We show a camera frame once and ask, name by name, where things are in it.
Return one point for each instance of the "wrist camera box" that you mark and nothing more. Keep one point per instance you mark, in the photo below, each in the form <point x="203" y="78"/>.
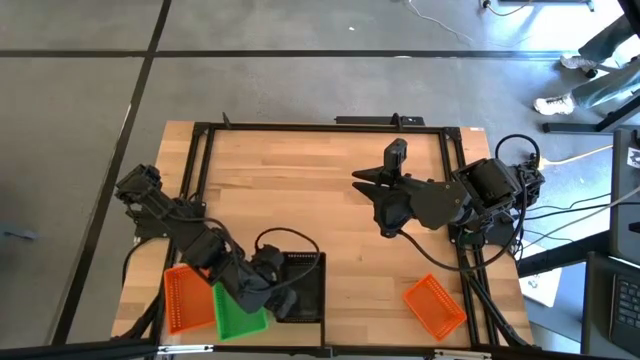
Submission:
<point x="395" y="155"/>
<point x="286" y="305"/>

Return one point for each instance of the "black aluminium table frame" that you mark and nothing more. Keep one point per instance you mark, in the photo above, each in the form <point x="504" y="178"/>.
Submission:
<point x="325" y="127"/>

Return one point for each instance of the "black mounting bar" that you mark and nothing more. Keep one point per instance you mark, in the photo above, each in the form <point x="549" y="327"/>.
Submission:
<point x="360" y="120"/>

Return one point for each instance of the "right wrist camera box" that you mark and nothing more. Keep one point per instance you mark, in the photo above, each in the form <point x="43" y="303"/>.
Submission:
<point x="395" y="155"/>

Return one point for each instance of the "black desk base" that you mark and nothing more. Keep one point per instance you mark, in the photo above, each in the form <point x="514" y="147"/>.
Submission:
<point x="575" y="127"/>

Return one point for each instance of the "person's leg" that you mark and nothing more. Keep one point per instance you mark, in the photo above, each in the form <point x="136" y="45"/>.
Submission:
<point x="605" y="87"/>
<point x="607" y="45"/>

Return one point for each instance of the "silver aluminium bar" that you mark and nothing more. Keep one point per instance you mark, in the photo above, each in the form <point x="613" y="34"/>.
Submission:
<point x="185" y="349"/>
<point x="462" y="354"/>

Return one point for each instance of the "person's shoe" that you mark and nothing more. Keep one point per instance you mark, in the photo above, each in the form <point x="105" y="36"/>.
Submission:
<point x="575" y="62"/>
<point x="554" y="105"/>

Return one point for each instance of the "black laptop computer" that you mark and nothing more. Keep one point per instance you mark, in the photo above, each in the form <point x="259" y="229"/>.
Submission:
<point x="600" y="300"/>

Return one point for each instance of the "black clamp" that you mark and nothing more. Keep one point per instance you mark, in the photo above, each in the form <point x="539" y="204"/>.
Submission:
<point x="226" y="121"/>
<point x="396" y="119"/>

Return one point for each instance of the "black desk support bar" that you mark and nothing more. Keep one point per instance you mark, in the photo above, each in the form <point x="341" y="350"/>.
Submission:
<point x="560" y="257"/>

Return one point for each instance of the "small orange plastic basket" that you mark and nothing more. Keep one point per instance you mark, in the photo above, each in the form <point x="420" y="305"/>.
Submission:
<point x="434" y="307"/>

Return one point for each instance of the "grey computer monitor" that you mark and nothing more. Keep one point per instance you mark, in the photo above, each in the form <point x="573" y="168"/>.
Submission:
<point x="625" y="215"/>

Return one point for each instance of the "large orange plastic basket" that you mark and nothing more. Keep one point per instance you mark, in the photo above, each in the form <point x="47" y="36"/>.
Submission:
<point x="182" y="305"/>

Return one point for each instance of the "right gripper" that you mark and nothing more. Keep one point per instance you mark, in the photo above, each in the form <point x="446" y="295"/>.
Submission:
<point x="435" y="205"/>

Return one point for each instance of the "large black plastic basket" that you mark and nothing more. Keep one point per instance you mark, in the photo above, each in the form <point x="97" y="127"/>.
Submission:
<point x="307" y="300"/>

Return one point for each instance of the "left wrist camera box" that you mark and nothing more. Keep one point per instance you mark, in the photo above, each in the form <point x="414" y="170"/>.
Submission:
<point x="286" y="305"/>

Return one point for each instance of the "large green plastic basket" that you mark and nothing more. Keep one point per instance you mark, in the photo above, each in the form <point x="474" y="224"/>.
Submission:
<point x="235" y="322"/>

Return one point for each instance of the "white paper sheet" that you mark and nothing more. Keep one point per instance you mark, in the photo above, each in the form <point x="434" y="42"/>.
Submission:
<point x="542" y="290"/>

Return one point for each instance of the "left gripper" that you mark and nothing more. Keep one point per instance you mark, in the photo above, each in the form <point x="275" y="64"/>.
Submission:
<point x="247" y="287"/>

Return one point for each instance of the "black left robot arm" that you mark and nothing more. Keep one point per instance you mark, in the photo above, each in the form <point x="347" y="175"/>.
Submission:
<point x="165" y="215"/>

